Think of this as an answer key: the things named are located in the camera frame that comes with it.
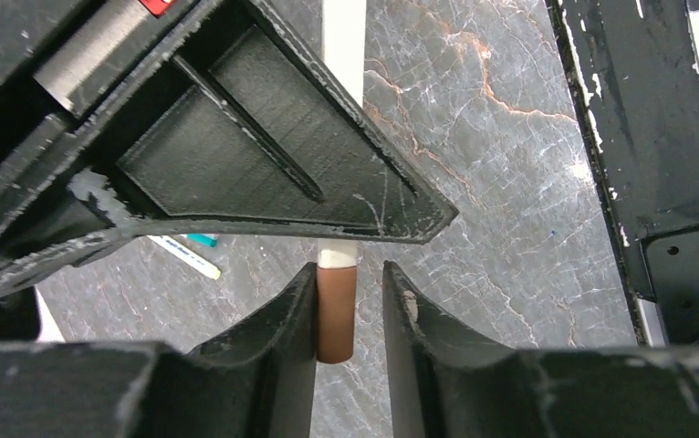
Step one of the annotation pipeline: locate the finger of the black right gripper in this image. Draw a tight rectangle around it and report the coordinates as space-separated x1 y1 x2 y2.
0 1 457 297

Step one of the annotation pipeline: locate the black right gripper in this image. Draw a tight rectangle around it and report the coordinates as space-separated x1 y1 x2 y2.
0 0 254 201

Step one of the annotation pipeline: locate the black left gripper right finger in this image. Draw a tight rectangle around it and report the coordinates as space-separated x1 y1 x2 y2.
382 261 699 437

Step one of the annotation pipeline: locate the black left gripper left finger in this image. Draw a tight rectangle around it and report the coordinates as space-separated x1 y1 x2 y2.
0 263 317 437

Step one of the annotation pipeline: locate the white pen with brown cap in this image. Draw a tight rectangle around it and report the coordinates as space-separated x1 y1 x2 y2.
317 0 368 268

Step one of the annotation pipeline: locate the brown pen cap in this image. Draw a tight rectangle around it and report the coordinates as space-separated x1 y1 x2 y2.
317 266 357 364

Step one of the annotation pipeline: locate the white pen with teal cap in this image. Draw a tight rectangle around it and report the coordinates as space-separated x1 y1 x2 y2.
185 234 217 247

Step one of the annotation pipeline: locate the white pen with yellow cap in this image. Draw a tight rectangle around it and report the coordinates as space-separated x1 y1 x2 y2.
147 235 222 280

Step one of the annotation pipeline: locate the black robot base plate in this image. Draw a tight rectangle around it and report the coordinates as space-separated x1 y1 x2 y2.
548 1 699 346

